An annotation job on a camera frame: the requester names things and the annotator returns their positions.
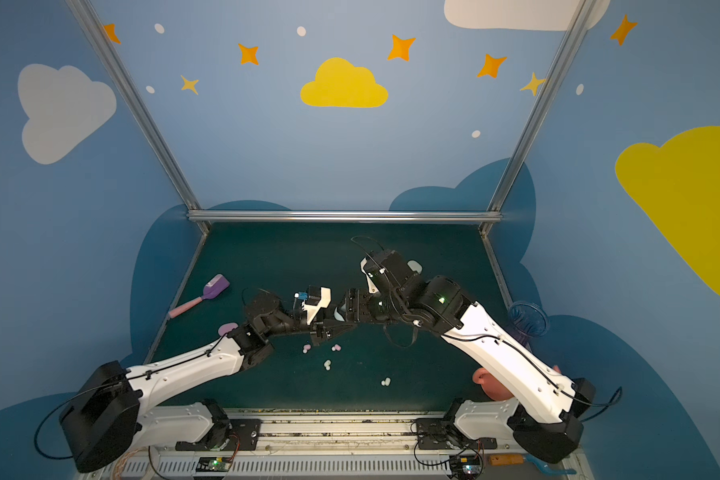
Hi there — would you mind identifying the light blue earbud charging case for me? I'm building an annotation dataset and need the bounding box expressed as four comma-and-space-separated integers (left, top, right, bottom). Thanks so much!
334, 305, 346, 322

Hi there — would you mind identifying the white earbud charging case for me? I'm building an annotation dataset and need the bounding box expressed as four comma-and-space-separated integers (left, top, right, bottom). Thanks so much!
407, 260, 423, 273

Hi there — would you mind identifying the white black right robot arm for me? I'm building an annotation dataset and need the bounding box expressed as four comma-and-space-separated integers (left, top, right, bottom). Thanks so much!
336, 250, 595, 463

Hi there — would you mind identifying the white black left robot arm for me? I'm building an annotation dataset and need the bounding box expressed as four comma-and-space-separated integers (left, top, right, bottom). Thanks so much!
59, 287, 366, 473

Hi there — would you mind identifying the purple earbud charging case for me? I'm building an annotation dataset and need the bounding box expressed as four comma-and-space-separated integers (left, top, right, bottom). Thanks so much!
218, 322, 238, 337

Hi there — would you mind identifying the purple pink toy scoop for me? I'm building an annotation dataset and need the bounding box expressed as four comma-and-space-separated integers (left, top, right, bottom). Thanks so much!
168, 274, 230, 319

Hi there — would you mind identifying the pink toy watering can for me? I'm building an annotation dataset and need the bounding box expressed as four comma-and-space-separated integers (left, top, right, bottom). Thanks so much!
472, 362, 562, 402

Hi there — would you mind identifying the green controller circuit board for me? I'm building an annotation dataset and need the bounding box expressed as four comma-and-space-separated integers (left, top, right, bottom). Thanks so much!
448, 455, 484, 480
195, 457, 234, 474

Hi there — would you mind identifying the blue toy garden fork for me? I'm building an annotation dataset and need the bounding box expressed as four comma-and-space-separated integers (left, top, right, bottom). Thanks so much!
487, 454, 578, 476

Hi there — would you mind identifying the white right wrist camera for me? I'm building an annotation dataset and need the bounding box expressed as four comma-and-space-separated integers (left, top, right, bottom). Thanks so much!
360, 257, 378, 294

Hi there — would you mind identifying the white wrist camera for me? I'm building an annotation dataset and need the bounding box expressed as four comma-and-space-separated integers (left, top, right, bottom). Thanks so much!
292, 286, 331, 326
360, 257, 378, 294

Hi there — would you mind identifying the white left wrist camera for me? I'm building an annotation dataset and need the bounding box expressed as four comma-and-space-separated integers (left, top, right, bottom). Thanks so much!
292, 286, 331, 326

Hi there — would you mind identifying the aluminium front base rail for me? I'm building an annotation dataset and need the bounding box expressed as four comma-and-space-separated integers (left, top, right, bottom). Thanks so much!
87, 411, 594, 479

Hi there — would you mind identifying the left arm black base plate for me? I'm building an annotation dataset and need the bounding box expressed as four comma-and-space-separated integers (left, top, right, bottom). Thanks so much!
175, 418, 262, 452

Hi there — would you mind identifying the aluminium back frame rail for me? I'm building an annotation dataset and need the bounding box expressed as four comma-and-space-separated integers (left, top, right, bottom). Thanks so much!
187, 210, 502, 224

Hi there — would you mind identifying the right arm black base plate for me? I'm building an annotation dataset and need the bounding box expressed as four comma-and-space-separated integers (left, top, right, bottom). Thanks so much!
413, 418, 473, 451

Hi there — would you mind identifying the aluminium right side rail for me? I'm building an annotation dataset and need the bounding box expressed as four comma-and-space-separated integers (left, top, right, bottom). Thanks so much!
480, 231, 513, 310

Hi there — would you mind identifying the aluminium left side rail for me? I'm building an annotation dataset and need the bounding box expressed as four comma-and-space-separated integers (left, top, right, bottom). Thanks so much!
142, 230, 209, 364

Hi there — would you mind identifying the aluminium right corner post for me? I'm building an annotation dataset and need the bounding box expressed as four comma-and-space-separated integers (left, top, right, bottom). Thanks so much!
479, 0, 598, 240

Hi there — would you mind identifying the aluminium corner post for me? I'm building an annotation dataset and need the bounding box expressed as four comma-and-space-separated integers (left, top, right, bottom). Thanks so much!
66, 0, 201, 214
479, 0, 598, 240

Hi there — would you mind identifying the aluminium left corner post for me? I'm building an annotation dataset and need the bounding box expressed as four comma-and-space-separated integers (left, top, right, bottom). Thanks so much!
66, 0, 201, 214

